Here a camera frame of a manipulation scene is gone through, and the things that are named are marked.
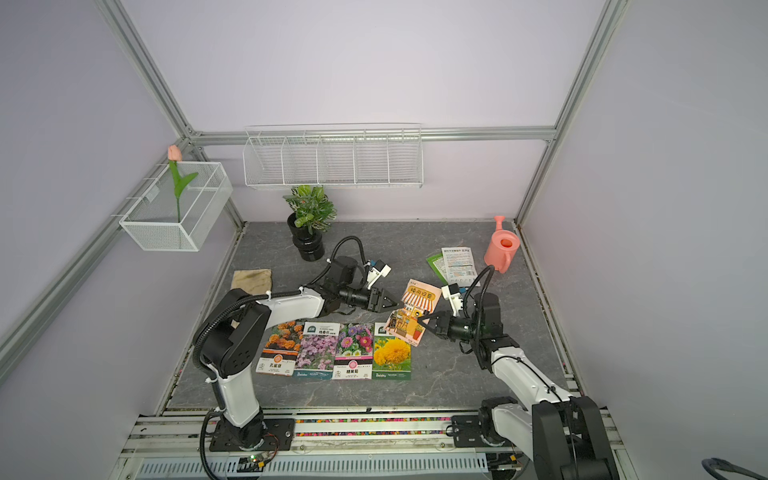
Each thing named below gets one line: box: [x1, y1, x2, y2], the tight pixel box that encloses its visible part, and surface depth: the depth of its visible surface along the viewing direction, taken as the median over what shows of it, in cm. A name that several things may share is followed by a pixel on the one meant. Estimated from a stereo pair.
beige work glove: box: [230, 268, 273, 295], surface depth 107 cm
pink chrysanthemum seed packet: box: [332, 322, 374, 380], surface depth 88 cm
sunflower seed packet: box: [372, 322, 412, 380], surface depth 88 cm
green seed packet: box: [426, 252, 449, 285], surface depth 110 cm
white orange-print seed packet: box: [384, 278, 442, 347], surface depth 84 cm
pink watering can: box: [484, 215, 521, 274], surface depth 102 cm
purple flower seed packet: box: [292, 322, 340, 380], surface depth 88 cm
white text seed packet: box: [441, 247, 481, 287], surface depth 109 cm
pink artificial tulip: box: [168, 145, 199, 223], surface depth 85 cm
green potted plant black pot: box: [282, 185, 337, 262], surface depth 96 cm
